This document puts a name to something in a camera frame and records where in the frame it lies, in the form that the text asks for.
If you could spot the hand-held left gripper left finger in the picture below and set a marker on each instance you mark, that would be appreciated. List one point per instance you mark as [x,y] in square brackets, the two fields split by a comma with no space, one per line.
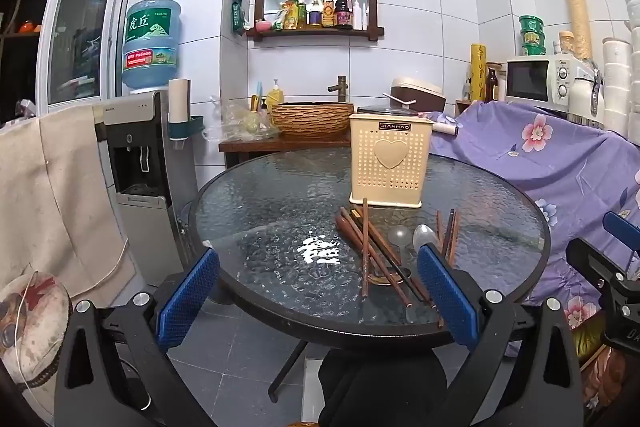
[187,299]

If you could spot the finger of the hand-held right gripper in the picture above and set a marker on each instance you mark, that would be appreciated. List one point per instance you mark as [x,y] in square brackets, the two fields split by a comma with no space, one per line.
[622,229]
[592,264]

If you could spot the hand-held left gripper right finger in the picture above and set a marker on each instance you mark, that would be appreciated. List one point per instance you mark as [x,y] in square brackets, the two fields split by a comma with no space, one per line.
[447,302]

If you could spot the black chopstick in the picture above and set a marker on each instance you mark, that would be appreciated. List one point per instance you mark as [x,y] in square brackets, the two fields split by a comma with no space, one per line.
[448,232]
[417,289]

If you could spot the dark wooden spoon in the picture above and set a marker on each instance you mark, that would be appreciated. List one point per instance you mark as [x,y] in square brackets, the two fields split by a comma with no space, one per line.
[346,228]

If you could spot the beige perforated utensil holder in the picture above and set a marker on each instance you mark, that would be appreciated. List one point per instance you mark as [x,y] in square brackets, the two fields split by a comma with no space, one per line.
[390,167]

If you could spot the person's right forearm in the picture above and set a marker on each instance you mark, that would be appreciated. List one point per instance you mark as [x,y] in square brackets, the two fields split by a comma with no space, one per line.
[607,372]

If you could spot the purple floral cloth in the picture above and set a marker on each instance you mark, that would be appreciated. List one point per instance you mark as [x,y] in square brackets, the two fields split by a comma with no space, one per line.
[550,187]

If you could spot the person's dark trousers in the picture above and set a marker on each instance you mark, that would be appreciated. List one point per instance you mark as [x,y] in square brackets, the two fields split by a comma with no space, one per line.
[380,387]

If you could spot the round glass table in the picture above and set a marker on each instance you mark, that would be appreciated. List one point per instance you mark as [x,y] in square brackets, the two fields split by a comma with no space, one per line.
[280,207]

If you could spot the white kettle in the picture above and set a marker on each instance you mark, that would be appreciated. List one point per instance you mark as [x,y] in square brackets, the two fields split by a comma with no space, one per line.
[585,92]

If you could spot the stacks of white cups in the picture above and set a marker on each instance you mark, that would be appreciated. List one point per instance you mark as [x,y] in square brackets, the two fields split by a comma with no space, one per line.
[617,82]

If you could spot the grey water dispenser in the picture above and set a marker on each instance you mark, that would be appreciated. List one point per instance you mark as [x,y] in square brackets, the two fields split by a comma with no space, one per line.
[135,157]

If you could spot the round printed cushion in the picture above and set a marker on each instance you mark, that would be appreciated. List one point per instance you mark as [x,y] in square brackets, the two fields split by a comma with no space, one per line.
[30,337]

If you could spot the white microwave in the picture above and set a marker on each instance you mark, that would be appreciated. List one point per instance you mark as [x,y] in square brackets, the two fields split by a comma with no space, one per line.
[542,82]

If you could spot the beige cloth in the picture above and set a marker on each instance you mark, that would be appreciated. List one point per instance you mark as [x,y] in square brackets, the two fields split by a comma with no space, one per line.
[50,197]

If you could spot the wooden side table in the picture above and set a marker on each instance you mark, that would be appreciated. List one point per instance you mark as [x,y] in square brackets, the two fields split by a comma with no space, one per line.
[280,145]

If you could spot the clear plastic bags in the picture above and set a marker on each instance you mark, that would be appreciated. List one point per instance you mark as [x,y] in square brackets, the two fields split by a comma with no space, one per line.
[240,122]

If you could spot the small white jar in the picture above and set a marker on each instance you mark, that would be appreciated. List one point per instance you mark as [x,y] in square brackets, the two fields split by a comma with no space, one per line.
[556,48]

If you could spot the small wooden box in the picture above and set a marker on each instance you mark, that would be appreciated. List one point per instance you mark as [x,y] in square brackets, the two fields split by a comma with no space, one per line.
[462,108]

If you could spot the brown glass bottle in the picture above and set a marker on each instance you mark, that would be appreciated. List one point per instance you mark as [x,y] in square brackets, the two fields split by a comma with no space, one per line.
[492,83]

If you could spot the white paper cup dispenser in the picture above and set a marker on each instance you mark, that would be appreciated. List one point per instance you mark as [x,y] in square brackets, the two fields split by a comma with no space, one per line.
[179,102]

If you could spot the cream pan with glass lid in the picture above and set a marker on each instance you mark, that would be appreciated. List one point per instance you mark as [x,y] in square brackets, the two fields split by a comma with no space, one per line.
[385,110]

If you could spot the white rice paddle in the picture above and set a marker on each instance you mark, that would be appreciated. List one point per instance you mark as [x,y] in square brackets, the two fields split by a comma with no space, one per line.
[400,99]

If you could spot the small white pump bottle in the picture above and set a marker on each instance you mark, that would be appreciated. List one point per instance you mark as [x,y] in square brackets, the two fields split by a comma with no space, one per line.
[467,89]

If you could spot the yellow patterned roll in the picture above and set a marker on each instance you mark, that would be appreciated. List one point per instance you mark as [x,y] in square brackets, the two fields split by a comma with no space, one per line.
[477,74]

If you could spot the brown white rice cooker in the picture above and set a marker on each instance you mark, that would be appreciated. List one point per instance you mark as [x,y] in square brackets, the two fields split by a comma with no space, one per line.
[417,91]

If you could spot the woven basin sink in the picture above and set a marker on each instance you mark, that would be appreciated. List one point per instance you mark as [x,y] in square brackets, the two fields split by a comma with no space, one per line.
[310,118]

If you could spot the yellow soap pump bottle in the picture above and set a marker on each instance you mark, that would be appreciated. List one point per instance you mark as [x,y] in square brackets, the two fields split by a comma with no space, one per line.
[275,98]

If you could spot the tall stack of paper cups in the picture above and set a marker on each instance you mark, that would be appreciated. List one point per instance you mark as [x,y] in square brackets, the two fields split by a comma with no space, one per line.
[575,2]

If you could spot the bronze faucet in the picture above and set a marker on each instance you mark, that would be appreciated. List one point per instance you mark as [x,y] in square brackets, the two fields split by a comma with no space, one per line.
[341,87]

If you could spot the blue water jug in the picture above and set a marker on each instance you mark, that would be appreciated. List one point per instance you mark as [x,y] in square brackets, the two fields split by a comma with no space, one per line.
[151,44]

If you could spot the pink bowl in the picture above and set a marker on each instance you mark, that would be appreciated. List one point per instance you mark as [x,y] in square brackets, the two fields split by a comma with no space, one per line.
[262,25]

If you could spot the sliding window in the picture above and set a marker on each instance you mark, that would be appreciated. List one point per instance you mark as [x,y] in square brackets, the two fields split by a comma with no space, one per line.
[80,32]

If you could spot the green hanging packet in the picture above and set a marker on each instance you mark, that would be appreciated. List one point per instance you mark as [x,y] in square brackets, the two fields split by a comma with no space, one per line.
[236,14]

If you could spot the wooden framed mirror shelf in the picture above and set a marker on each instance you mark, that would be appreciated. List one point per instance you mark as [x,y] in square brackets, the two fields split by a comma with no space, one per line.
[315,34]

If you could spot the white squeeze bottle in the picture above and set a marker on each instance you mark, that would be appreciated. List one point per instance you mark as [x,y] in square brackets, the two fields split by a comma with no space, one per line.
[357,14]

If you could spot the yellow food packet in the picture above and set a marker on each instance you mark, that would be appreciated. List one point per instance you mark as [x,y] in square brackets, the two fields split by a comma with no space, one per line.
[287,14]

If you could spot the yellow oil bottle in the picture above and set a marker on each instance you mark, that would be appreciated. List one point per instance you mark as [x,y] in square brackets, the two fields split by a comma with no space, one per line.
[301,13]

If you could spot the dark soy sauce bottle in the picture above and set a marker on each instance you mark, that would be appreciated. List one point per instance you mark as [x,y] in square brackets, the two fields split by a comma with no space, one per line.
[342,9]

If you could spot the brown sauce bottle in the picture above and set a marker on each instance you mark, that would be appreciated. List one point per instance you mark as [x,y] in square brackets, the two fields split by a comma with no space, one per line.
[327,11]

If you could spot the small orange pot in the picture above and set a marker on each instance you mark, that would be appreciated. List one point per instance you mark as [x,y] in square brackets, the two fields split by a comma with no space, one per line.
[29,27]

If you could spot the clear bottle dark cap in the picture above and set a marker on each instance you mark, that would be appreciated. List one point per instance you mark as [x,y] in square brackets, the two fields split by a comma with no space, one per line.
[314,10]

